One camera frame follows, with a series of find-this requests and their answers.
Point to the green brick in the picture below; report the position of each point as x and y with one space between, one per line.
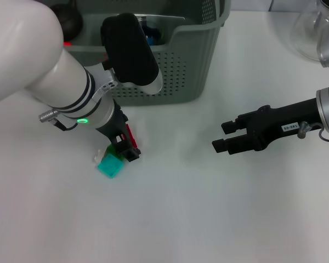
112 150

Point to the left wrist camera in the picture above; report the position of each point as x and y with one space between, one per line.
131 54

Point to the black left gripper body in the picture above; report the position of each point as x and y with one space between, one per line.
113 123

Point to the black teapot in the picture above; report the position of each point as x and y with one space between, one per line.
71 24

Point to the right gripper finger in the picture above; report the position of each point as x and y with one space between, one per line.
230 126
235 145

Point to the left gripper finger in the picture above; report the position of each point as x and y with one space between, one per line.
130 154

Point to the narrow white brick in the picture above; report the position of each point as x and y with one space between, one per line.
98 156

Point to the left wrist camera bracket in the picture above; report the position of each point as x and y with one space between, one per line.
105 85

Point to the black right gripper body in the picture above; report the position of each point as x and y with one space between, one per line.
279 123

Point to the glass teacup black holder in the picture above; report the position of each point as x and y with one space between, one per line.
156 33

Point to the long dark red brick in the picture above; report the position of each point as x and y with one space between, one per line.
131 137

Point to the blue square plate brick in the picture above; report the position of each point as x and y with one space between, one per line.
149 38

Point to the teal plate brick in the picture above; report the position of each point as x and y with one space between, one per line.
111 167

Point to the red sloped brick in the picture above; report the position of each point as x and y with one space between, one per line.
67 43

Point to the grey perforated storage bin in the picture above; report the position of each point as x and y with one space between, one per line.
186 68

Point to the clear glass pitcher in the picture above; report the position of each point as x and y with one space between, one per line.
307 33

